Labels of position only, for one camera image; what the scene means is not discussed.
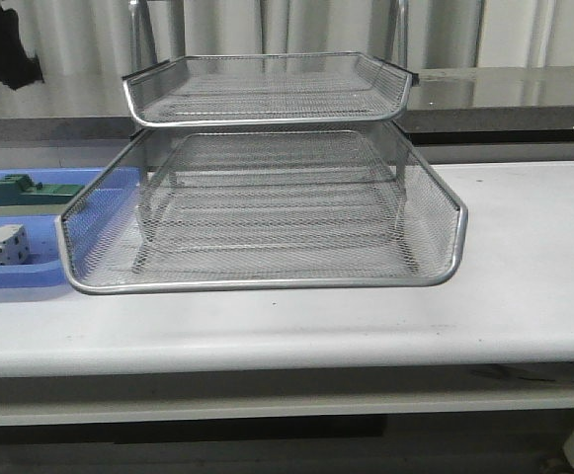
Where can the silver mesh tray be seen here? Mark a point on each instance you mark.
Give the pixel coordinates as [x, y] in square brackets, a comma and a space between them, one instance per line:
[346, 204]
[171, 227]
[250, 89]

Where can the green and beige relay module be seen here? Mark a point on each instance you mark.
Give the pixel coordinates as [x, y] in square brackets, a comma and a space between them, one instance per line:
[20, 195]

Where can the blue plastic tray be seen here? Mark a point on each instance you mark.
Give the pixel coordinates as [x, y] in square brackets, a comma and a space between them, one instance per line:
[43, 267]

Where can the grey stone counter ledge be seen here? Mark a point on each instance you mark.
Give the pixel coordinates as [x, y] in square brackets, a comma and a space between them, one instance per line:
[448, 106]

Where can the silver wire rack frame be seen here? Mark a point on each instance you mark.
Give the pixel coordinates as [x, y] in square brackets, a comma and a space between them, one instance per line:
[143, 53]

